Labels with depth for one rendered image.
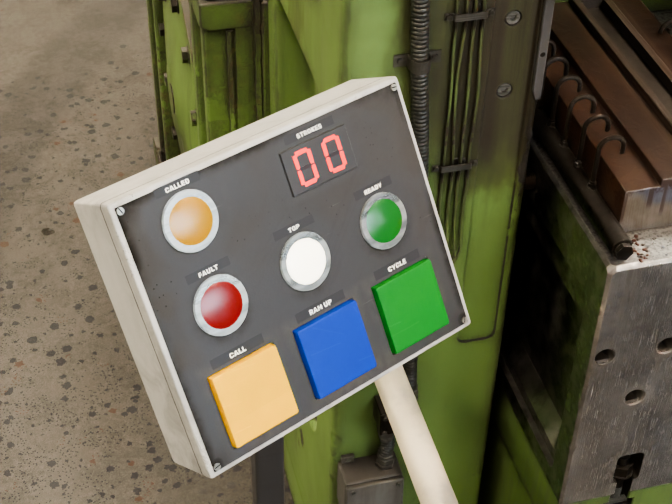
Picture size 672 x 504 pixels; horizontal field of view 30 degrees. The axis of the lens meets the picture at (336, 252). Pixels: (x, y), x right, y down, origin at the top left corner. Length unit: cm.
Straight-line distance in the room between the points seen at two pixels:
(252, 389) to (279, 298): 9
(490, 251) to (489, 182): 12
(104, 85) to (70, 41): 26
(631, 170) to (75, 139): 198
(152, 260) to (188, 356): 10
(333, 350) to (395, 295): 9
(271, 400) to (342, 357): 9
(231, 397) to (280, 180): 21
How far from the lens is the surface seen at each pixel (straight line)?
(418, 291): 129
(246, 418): 119
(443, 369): 184
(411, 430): 166
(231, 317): 117
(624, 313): 157
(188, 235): 115
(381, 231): 126
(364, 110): 125
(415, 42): 144
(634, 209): 155
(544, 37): 152
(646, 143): 159
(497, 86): 154
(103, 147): 325
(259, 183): 118
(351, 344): 125
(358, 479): 191
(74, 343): 272
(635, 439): 178
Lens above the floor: 189
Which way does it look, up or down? 41 degrees down
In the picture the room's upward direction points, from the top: 1 degrees clockwise
